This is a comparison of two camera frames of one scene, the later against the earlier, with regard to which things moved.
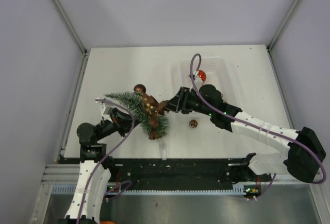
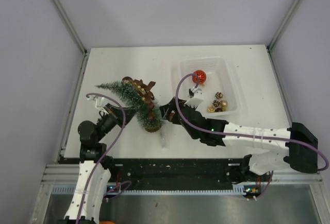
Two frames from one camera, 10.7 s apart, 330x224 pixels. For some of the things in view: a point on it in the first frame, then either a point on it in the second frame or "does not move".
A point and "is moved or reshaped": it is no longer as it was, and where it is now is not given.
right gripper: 179,103 → 166,111
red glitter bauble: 202,74 does not move
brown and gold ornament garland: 153,107 → 144,89
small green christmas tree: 136,103 is moved or reshaped
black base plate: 182,174 does not move
